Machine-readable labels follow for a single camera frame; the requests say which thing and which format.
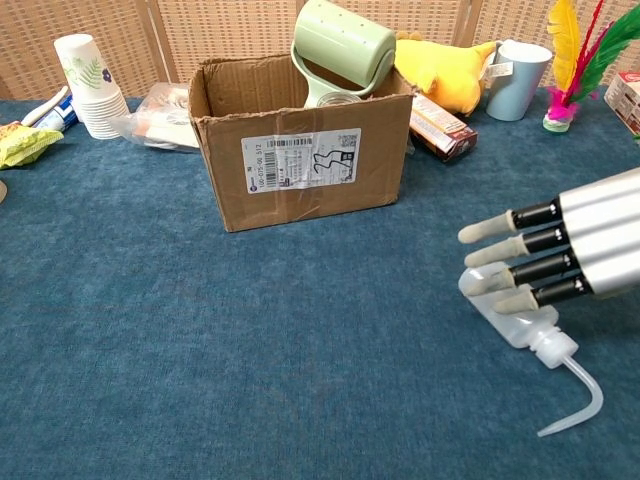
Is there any light green lint roller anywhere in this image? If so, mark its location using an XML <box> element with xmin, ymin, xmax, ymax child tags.
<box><xmin>290</xmin><ymin>0</ymin><xmax>398</xmax><ymax>109</ymax></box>

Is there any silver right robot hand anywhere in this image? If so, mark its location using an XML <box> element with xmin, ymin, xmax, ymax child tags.
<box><xmin>456</xmin><ymin>166</ymin><xmax>640</xmax><ymax>318</ymax></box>

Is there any yellow green snack bag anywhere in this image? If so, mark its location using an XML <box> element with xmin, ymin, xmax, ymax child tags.
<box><xmin>0</xmin><ymin>121</ymin><xmax>66</xmax><ymax>171</ymax></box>

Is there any translucent white wash bottle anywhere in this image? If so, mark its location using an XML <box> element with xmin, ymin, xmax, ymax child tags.
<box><xmin>456</xmin><ymin>266</ymin><xmax>605</xmax><ymax>439</ymax></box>

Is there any woven rattan folding screen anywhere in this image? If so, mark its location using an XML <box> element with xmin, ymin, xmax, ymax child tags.
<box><xmin>0</xmin><ymin>0</ymin><xmax>640</xmax><ymax>101</ymax></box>

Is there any clear plastic zip bag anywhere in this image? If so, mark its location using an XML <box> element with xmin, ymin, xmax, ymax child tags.
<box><xmin>106</xmin><ymin>82</ymin><xmax>202</xmax><ymax>154</ymax></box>

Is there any light blue cup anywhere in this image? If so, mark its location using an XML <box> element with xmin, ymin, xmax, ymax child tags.
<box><xmin>485</xmin><ymin>38</ymin><xmax>554</xmax><ymax>122</ymax></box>

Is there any yellow plush toy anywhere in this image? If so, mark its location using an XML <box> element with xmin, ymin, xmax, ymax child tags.
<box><xmin>392</xmin><ymin>30</ymin><xmax>499</xmax><ymax>118</ymax></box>

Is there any clear plastic snack jar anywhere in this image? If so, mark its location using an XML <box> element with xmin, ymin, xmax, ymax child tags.
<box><xmin>315</xmin><ymin>90</ymin><xmax>365</xmax><ymax>107</ymax></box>

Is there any colourful feather shuttlecock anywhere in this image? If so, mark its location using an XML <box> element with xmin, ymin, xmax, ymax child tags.
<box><xmin>542</xmin><ymin>0</ymin><xmax>640</xmax><ymax>136</ymax></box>

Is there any brown cardboard box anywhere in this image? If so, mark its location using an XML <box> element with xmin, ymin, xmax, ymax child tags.
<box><xmin>186</xmin><ymin>53</ymin><xmax>417</xmax><ymax>234</ymax></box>

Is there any white red cereal carton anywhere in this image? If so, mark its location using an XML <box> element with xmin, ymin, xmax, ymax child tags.
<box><xmin>603</xmin><ymin>71</ymin><xmax>640</xmax><ymax>137</ymax></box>

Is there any stack of paper cups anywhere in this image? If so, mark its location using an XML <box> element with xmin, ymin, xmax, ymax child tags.
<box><xmin>53</xmin><ymin>33</ymin><xmax>132</xmax><ymax>141</ymax></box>

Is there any orange brown snack carton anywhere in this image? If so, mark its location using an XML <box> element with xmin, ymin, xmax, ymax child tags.
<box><xmin>408</xmin><ymin>92</ymin><xmax>479</xmax><ymax>165</ymax></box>

